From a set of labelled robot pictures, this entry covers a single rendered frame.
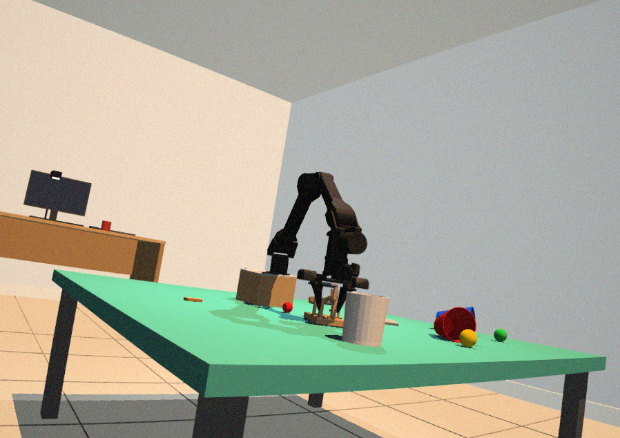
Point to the green ball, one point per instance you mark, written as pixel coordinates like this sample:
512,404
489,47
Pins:
500,335

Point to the red bucket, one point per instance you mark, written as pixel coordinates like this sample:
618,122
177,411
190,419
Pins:
450,324

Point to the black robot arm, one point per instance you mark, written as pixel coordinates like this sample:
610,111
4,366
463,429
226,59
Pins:
345,236

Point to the yellow ball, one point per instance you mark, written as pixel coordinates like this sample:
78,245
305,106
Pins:
468,338

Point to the tan cylinder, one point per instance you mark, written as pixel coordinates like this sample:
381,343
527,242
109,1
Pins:
365,317

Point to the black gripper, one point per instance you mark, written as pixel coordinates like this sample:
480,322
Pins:
316,281

